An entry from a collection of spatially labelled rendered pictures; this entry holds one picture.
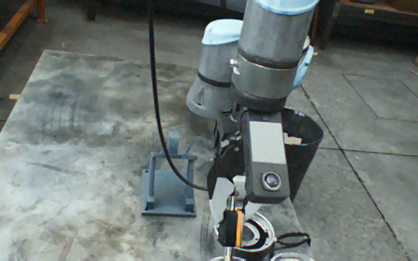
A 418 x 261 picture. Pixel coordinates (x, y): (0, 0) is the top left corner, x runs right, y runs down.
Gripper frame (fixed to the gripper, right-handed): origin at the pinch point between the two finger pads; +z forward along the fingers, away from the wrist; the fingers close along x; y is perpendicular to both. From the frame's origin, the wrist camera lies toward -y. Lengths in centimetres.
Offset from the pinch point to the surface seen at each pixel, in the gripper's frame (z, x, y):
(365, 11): 52, -194, 341
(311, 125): 53, -69, 122
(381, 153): 94, -142, 167
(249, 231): 11.1, -6.9, 9.3
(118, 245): 13.1, 15.3, 6.9
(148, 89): 13, 10, 64
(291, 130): 60, -63, 129
